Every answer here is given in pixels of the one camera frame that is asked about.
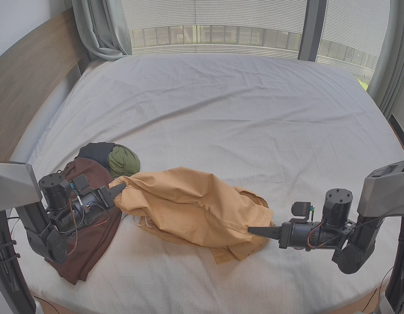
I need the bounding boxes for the window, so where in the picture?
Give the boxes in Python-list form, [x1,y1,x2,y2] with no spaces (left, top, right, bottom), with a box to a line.
[118,0,390,78]

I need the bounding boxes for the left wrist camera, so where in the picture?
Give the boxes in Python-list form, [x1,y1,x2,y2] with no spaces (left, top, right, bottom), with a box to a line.
[70,174,90,195]

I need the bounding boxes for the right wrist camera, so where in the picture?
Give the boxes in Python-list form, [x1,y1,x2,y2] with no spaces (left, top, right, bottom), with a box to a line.
[288,201,316,224]

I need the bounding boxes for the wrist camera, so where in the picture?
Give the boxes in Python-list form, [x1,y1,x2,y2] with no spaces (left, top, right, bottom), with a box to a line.
[288,201,316,224]
[70,174,90,195]

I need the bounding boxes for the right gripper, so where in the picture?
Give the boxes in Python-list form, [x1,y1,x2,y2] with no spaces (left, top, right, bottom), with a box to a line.
[279,222,313,252]

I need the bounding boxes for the green garment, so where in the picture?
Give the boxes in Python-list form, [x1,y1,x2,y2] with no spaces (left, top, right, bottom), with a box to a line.
[107,145,142,178]

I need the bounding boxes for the tan shorts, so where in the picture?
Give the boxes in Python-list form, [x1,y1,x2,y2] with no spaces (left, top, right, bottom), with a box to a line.
[108,166,275,265]

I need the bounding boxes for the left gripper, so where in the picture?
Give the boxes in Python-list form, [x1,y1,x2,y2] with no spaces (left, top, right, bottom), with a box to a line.
[77,185,115,216]

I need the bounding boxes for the black garment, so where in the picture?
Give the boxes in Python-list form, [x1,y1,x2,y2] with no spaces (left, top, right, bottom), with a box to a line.
[75,142,119,169]

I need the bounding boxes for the grey-green curtain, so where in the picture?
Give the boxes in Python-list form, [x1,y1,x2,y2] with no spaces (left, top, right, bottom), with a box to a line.
[69,0,133,61]
[366,0,404,120]

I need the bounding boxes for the brown shorts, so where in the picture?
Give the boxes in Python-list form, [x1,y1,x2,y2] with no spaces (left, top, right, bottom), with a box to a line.
[44,158,124,286]

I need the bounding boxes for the bed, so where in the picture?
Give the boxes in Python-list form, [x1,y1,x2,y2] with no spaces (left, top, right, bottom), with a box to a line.
[0,7,404,314]

